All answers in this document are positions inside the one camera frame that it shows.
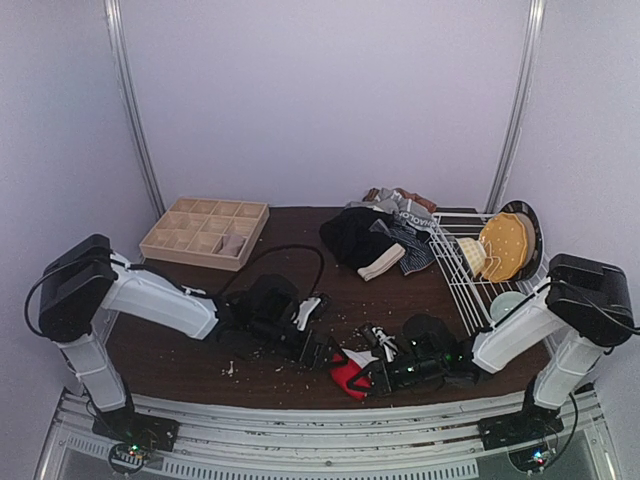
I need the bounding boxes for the white wire dish rack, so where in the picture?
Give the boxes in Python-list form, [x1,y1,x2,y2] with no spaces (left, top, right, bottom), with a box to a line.
[430,207,550,337]

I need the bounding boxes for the red underwear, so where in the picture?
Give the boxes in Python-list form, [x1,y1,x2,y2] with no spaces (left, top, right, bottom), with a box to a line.
[329,349,374,401]

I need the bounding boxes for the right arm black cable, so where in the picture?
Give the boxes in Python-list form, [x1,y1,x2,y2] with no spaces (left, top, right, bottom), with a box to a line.
[534,279,640,471]

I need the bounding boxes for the metal frame post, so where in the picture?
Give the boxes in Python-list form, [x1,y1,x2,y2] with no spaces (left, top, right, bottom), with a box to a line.
[103,0,166,219]
[484,0,546,213]

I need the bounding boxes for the pink and white underwear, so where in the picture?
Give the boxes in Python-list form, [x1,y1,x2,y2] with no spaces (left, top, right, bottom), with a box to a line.
[218,234,246,257]

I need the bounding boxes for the striped dark underwear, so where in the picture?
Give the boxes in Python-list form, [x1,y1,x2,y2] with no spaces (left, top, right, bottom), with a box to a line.
[369,219,436,276]

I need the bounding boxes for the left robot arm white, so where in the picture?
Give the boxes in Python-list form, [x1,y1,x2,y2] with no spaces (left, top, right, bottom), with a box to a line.
[23,234,343,419]

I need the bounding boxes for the black underwear white waistband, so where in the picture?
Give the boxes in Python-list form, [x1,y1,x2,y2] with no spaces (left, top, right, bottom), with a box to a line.
[319,207,406,282]

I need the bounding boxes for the yellow dotted plate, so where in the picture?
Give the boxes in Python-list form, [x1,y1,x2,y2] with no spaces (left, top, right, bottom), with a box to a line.
[479,212,528,283]

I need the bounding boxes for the wooden compartment tray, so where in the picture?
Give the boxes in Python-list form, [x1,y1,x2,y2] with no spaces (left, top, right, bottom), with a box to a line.
[140,197,270,272]

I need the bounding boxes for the tan beige underwear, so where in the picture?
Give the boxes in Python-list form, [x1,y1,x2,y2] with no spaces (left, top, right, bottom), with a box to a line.
[363,187,437,213]

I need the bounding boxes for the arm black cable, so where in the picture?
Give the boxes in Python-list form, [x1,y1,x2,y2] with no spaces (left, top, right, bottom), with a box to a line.
[24,243,326,341]
[534,279,640,471]

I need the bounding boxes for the grey lettered underwear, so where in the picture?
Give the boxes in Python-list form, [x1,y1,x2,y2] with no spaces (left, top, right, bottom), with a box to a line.
[345,188,436,234]

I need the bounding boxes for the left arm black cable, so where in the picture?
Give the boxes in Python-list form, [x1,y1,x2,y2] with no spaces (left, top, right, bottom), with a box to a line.
[24,243,326,341]

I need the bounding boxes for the cream checkered bowl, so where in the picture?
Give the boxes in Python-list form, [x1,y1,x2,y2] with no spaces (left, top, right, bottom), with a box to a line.
[455,237,501,278]

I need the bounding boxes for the left metal frame post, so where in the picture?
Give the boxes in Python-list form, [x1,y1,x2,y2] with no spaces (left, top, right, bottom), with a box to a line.
[103,0,166,219]

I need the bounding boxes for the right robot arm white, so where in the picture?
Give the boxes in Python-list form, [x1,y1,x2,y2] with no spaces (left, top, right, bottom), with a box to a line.
[346,254,639,417]

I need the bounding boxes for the dark round plate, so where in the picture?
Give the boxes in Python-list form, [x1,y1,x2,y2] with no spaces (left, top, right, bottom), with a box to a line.
[500,200,544,282]

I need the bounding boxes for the right metal frame post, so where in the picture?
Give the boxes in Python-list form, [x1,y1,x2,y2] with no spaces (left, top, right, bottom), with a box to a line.
[484,0,546,213]

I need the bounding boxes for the white bowl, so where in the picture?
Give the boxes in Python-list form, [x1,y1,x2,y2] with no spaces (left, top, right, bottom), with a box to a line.
[489,291,527,322]

